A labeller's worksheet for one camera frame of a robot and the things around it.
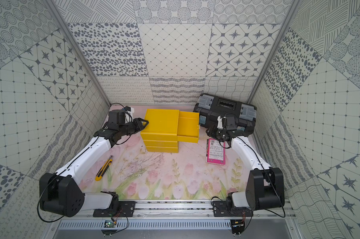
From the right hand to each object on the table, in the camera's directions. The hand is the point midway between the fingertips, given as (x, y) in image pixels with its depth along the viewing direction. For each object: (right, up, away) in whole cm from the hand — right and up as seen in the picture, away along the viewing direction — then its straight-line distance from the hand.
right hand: (209, 133), depth 87 cm
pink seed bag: (+5, -13, +7) cm, 15 cm away
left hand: (-37, +8, -5) cm, 38 cm away
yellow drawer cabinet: (-28, +1, -9) cm, 29 cm away
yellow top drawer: (-13, +4, +3) cm, 14 cm away
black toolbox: (+1, +16, +9) cm, 19 cm away
